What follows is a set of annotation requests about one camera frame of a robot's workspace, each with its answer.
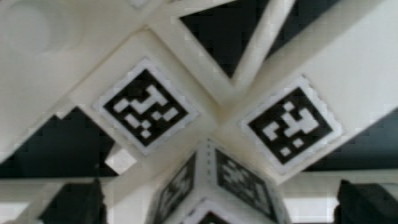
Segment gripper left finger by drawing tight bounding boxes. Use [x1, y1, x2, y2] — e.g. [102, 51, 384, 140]
[40, 180, 107, 224]

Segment white U-shaped fence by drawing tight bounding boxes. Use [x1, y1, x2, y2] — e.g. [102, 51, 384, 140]
[0, 169, 398, 224]

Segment white chair back frame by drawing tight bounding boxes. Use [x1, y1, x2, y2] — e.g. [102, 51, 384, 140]
[0, 0, 398, 220]

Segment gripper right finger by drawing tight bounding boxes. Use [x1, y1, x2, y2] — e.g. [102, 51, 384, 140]
[333, 180, 398, 224]

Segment white tagged cube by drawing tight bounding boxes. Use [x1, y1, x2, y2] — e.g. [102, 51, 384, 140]
[146, 139, 294, 224]

